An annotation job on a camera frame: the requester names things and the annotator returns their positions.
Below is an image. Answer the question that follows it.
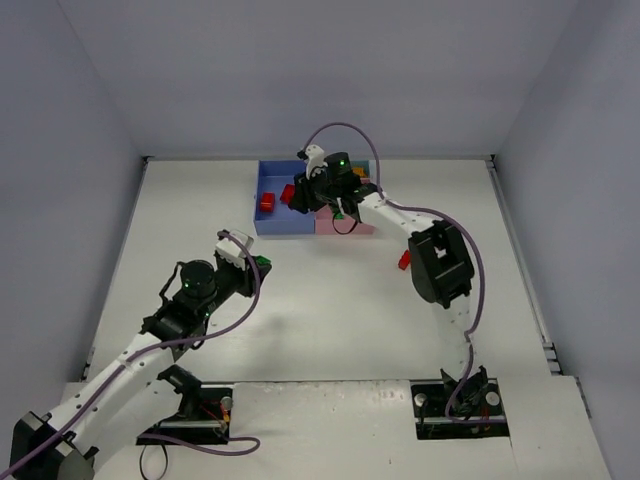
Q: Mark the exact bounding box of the red round printed lego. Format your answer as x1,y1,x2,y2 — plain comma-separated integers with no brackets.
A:
259,192,276,213

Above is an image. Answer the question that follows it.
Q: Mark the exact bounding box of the red yellow green lego assembly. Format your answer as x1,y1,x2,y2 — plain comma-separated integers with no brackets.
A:
398,250,411,270

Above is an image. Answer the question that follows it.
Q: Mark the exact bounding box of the red lego brick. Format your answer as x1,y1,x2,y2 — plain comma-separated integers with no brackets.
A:
280,184,295,205

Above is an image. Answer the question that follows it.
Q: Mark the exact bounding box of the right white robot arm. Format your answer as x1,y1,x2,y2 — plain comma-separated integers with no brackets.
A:
289,145,475,382

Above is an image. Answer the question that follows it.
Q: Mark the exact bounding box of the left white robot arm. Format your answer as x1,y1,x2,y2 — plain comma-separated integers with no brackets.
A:
1,253,272,479

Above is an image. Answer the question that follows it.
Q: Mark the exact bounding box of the large blue container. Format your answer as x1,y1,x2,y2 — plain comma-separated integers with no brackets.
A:
253,176,315,236

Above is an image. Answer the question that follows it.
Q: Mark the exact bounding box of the teal container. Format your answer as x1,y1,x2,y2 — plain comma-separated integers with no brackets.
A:
351,160,375,180

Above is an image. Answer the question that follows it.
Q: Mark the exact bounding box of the pink container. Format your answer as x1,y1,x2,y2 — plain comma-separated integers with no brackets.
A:
315,206,375,235

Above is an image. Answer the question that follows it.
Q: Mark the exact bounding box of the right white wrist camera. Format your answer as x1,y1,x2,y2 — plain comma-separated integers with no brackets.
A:
298,144,326,179

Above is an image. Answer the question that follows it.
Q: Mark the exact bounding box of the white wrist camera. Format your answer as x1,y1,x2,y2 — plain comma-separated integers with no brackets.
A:
298,144,326,179
215,230,254,270

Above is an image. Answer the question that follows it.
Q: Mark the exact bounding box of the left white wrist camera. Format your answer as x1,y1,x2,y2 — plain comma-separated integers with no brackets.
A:
215,230,254,270

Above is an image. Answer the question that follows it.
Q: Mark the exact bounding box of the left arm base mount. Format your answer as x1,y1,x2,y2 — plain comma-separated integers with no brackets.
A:
136,383,234,446

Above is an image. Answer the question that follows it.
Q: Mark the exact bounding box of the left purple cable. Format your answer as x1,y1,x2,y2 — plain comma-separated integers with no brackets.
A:
4,228,264,476

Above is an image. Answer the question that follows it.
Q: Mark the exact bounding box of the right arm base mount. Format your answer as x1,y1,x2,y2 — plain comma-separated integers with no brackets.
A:
410,378,510,441

